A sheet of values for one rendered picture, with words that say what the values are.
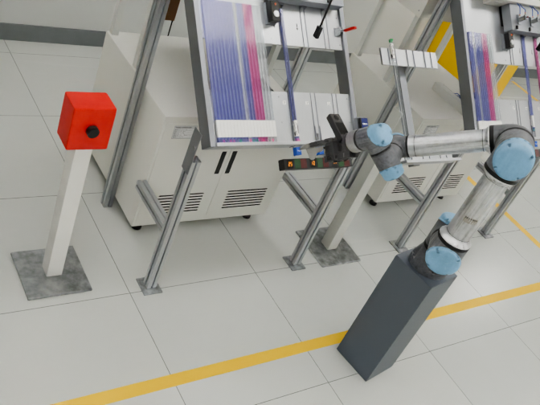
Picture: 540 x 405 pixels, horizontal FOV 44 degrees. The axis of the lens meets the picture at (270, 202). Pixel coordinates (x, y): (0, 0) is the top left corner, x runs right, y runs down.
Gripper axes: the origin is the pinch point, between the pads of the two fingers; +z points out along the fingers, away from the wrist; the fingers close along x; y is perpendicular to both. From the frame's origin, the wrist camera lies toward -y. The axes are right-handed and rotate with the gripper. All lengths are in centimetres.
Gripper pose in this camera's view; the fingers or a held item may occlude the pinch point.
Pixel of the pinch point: (313, 146)
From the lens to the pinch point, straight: 240.8
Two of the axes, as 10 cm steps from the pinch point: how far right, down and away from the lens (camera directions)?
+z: -5.8, 1.1, 8.0
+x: 8.0, -0.7, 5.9
